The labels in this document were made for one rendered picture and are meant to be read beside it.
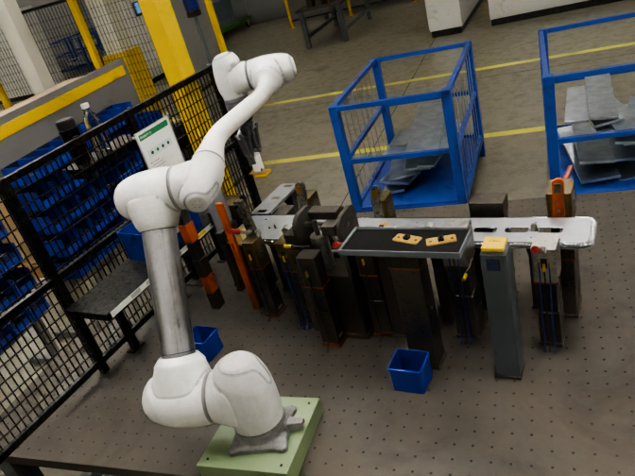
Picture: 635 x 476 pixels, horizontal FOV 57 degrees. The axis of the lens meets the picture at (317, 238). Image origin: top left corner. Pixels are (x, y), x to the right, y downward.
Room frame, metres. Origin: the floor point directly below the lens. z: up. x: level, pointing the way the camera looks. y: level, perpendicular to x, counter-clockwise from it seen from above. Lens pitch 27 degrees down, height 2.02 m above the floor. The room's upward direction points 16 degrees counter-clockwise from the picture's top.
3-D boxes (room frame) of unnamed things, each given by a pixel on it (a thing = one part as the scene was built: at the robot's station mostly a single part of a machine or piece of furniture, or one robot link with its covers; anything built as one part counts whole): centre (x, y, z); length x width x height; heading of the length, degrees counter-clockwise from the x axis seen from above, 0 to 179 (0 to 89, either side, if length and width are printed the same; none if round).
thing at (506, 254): (1.35, -0.45, 0.92); 0.08 x 0.08 x 0.44; 56
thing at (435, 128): (4.17, -0.93, 0.47); 1.20 x 0.80 x 0.95; 153
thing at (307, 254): (1.71, 0.05, 0.89); 0.09 x 0.08 x 0.38; 146
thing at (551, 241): (1.42, -0.62, 0.88); 0.12 x 0.07 x 0.36; 146
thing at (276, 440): (1.33, 0.30, 0.79); 0.22 x 0.18 x 0.06; 75
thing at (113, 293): (2.24, 0.62, 1.01); 0.90 x 0.22 x 0.03; 146
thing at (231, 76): (2.15, 0.13, 1.63); 0.13 x 0.11 x 0.16; 76
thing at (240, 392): (1.34, 0.32, 0.92); 0.18 x 0.16 x 0.22; 75
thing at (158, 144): (2.55, 0.56, 1.30); 0.23 x 0.02 x 0.31; 146
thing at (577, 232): (1.89, -0.26, 1.00); 1.38 x 0.22 x 0.02; 56
